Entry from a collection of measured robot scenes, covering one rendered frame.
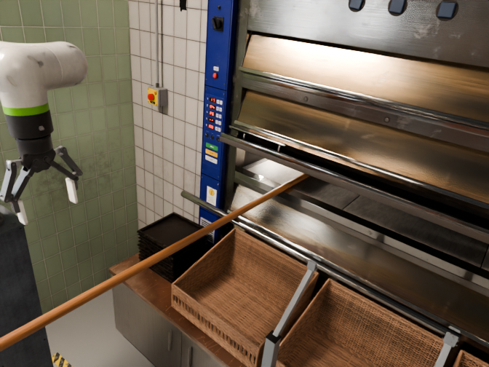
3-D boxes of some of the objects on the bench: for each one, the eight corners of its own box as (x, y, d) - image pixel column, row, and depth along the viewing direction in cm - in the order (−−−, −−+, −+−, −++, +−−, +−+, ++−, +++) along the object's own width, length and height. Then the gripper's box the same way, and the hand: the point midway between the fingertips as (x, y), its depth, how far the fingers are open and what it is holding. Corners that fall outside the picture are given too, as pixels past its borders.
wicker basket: (318, 317, 190) (328, 275, 177) (431, 386, 160) (453, 342, 148) (263, 381, 155) (271, 335, 142) (395, 486, 125) (420, 438, 112)
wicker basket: (231, 263, 222) (235, 225, 209) (312, 313, 191) (321, 272, 179) (169, 306, 187) (169, 263, 175) (255, 376, 157) (263, 330, 144)
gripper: (71, 119, 98) (84, 190, 107) (-35, 144, 79) (-8, 227, 89) (89, 125, 94) (100, 198, 104) (-18, 153, 75) (7, 239, 85)
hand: (49, 208), depth 96 cm, fingers open, 13 cm apart
